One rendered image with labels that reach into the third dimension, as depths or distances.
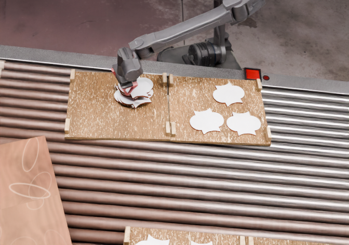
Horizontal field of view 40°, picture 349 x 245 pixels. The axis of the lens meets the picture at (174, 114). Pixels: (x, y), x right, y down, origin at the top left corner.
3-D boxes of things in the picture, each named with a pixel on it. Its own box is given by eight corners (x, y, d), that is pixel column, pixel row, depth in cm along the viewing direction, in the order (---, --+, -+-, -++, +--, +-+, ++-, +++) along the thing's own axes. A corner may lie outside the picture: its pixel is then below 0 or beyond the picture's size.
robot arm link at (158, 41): (244, 10, 179) (239, -10, 170) (249, 21, 176) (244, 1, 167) (139, 53, 184) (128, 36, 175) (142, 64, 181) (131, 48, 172)
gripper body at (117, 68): (121, 86, 182) (122, 73, 177) (111, 68, 188) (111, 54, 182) (137, 81, 185) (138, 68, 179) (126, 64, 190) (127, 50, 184)
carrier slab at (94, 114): (71, 73, 206) (71, 70, 205) (165, 77, 212) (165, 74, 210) (64, 139, 185) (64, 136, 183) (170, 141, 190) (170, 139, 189)
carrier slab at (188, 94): (168, 78, 211) (168, 75, 210) (257, 82, 216) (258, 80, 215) (170, 142, 190) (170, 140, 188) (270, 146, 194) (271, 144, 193)
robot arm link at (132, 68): (149, 50, 183) (142, 36, 176) (159, 71, 176) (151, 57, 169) (121, 64, 183) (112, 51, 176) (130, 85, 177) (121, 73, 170)
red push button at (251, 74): (245, 70, 221) (245, 68, 220) (258, 72, 221) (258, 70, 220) (246, 80, 217) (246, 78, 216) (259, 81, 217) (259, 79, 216)
